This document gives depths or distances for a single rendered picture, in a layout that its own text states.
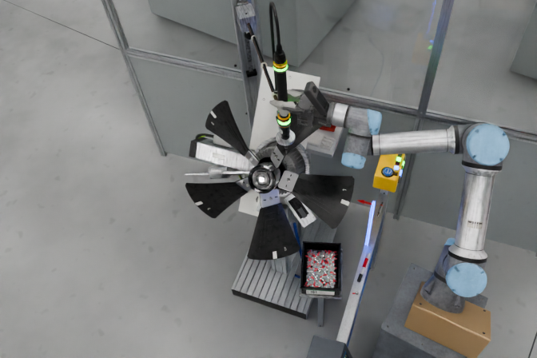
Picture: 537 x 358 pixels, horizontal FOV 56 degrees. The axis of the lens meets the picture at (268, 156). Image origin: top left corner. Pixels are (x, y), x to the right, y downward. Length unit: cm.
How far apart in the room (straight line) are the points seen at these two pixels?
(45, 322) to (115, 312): 42
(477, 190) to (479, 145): 14
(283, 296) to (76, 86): 258
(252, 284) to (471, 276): 164
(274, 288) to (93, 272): 116
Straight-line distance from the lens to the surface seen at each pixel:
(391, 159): 230
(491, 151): 163
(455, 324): 183
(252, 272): 310
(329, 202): 203
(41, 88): 472
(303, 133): 196
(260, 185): 204
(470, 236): 170
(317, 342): 172
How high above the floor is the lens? 287
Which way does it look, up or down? 52 degrees down
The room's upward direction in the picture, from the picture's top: 7 degrees counter-clockwise
